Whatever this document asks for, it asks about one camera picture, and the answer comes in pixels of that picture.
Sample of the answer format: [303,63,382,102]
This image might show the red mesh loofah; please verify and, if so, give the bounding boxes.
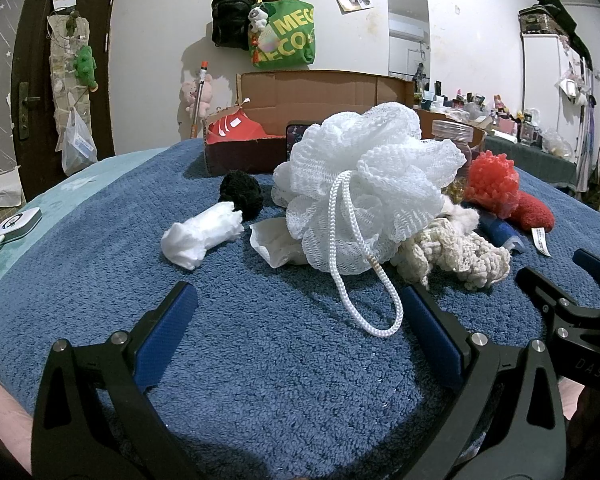
[464,150,519,219]

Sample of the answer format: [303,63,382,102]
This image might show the white tissue wad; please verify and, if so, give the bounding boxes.
[160,202,244,271]

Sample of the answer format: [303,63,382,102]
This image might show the white paper sachet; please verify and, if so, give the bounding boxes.
[249,217,308,269]

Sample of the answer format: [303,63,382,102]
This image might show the white mesh bath loofah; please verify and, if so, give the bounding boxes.
[272,102,466,338]

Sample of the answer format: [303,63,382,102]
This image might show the black pompom ball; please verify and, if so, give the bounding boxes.
[219,170,264,221]

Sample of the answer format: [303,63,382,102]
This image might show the dark cloth side table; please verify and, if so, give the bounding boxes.
[484,136,577,192]

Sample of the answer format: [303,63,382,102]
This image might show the blue towel blanket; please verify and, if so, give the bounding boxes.
[0,140,600,479]

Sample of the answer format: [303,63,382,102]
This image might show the white wardrobe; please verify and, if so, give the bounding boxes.
[521,34,591,162]

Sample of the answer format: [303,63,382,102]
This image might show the clear jar gold beads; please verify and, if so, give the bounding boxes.
[431,119,474,195]

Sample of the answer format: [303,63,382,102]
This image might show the white charger puck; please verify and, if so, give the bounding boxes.
[0,207,42,244]

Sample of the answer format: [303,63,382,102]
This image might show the dark wooden door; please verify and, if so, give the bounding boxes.
[10,0,114,200]

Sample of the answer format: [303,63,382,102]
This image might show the hanging plastic bag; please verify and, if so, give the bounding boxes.
[61,107,97,177]

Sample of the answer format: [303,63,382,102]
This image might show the cardboard box red interior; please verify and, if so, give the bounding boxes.
[204,70,415,176]

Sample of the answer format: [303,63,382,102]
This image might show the green plush frog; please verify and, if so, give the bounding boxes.
[73,44,98,92]

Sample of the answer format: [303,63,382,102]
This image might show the orange tipped stick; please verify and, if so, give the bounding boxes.
[192,61,209,139]

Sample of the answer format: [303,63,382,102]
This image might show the green tote bag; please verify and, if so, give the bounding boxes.
[248,0,316,70]

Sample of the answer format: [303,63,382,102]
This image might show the wall mirror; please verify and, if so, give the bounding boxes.
[388,0,430,84]

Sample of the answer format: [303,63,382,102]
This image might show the pink plush toy on wall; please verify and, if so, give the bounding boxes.
[181,74,213,118]

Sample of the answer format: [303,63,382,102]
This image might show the black backpack on wall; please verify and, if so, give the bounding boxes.
[211,0,256,51]

